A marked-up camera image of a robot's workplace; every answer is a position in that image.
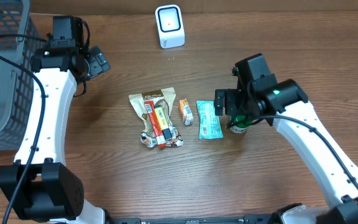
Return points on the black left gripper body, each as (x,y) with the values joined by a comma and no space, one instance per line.
(97,62)

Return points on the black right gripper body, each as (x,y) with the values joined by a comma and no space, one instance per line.
(221,102)

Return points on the green lid jar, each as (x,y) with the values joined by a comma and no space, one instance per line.
(238,124)

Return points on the teal wet wipes packet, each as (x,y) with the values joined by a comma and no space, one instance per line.
(210,127)

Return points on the orange tissue packet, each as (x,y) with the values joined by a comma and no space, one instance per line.
(186,113)

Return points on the beige brown snack bag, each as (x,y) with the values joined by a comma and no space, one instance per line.
(164,98)

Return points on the red snack stick packet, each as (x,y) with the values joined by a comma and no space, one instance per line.
(159,138)

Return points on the yellow glue stick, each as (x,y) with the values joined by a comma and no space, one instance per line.
(163,123)

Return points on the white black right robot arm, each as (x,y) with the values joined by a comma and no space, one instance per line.
(258,97)

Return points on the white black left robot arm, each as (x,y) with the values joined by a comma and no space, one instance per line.
(38,185)

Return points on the white barcode scanner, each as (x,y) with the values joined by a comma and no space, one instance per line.
(170,26)

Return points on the grey plastic mesh basket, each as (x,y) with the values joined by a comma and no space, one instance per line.
(18,43)

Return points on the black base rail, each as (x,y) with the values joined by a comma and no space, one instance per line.
(246,219)

